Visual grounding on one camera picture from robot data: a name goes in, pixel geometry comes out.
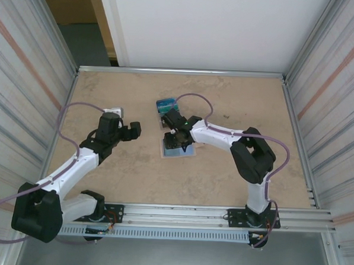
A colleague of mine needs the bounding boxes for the light blue tray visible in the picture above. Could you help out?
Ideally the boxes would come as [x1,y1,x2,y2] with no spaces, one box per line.
[159,137,199,161]

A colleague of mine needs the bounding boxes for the clear acrylic card organizer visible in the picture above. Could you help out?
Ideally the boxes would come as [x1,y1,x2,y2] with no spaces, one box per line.
[154,96,184,131]

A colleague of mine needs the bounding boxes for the teal credit card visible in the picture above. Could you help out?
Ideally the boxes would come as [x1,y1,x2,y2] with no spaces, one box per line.
[156,103,176,114]

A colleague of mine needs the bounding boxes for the small electronics board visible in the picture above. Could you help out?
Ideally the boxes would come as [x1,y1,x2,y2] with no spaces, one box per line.
[84,210,116,236]

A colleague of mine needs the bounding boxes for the tan wooden door jamb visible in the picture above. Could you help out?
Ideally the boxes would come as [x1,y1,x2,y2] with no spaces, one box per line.
[81,0,123,66]

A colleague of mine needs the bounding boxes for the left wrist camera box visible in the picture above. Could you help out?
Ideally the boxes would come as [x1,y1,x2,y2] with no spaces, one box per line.
[103,105,125,119]

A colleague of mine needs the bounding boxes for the long aluminium mounting rail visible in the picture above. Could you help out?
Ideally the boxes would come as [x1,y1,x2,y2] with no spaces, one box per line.
[14,192,339,238]

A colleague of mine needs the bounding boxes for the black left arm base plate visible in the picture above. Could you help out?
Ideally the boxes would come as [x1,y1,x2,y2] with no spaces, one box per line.
[70,202,125,225]

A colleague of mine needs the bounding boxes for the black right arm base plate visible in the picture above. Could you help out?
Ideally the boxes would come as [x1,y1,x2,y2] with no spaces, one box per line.
[225,208,282,231]

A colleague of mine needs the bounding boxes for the grey slotted cable duct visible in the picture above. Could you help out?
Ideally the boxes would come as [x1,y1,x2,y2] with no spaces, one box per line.
[25,221,251,244]

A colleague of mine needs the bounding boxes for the aluminium frame post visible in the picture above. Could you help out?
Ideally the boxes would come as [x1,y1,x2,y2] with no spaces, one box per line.
[282,0,335,85]
[31,0,84,72]

